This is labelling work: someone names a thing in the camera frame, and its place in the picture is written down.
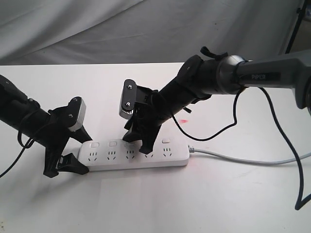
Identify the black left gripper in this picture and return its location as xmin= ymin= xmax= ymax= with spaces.
xmin=38 ymin=97 xmax=92 ymax=178

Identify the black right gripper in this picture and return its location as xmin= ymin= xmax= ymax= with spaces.
xmin=122 ymin=79 xmax=202 ymax=154

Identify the white five-outlet power strip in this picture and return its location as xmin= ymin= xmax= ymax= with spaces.
xmin=78 ymin=137 xmax=190 ymax=172

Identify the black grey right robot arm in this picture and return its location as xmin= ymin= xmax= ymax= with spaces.
xmin=120 ymin=47 xmax=311 ymax=154

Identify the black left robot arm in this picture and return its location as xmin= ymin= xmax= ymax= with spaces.
xmin=0 ymin=76 xmax=92 ymax=178

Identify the grey backdrop cloth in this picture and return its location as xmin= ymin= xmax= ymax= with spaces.
xmin=0 ymin=0 xmax=303 ymax=65

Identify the black stand pole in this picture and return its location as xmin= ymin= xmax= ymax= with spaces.
xmin=284 ymin=0 xmax=308 ymax=54

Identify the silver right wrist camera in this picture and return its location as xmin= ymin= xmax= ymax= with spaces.
xmin=119 ymin=79 xmax=137 ymax=119

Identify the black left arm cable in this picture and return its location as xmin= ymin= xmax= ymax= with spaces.
xmin=0 ymin=106 xmax=66 ymax=179

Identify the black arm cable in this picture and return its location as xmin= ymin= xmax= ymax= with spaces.
xmin=0 ymin=106 xmax=66 ymax=179
xmin=170 ymin=86 xmax=311 ymax=211

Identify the grey power cable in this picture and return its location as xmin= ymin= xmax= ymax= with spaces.
xmin=187 ymin=143 xmax=311 ymax=166

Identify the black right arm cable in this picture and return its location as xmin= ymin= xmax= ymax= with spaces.
xmin=170 ymin=86 xmax=311 ymax=211

